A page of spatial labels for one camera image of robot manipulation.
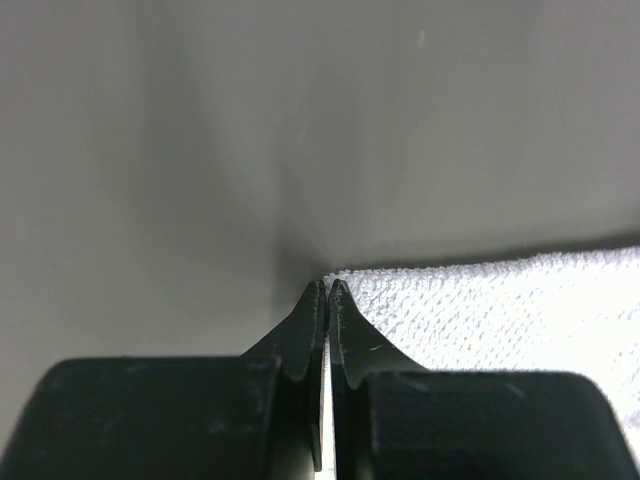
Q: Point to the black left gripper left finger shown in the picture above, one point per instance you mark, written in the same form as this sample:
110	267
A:
257	415

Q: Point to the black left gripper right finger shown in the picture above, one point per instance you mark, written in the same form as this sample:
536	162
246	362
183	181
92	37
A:
395	419

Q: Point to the white grey cloth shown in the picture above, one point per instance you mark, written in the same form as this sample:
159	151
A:
575	312

